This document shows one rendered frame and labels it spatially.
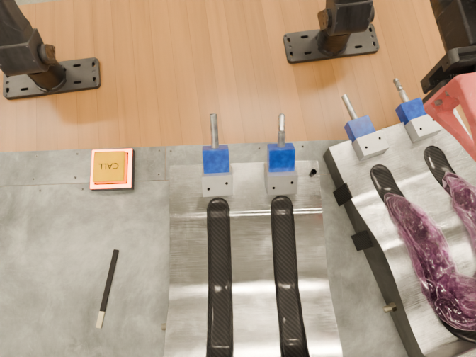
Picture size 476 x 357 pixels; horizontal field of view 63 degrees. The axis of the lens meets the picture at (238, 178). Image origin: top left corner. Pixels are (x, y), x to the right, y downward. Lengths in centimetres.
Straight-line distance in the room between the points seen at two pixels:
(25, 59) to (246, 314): 58
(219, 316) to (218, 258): 9
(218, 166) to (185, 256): 16
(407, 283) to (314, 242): 16
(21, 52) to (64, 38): 20
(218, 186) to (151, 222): 19
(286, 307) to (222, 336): 11
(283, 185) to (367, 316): 29
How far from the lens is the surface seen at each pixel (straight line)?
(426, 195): 76
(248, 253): 66
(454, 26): 44
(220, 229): 67
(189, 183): 68
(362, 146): 73
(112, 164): 77
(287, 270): 67
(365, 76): 90
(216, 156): 63
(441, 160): 81
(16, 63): 81
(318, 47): 89
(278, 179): 63
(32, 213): 85
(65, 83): 91
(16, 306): 84
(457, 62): 41
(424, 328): 74
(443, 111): 44
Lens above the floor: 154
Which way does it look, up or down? 75 degrees down
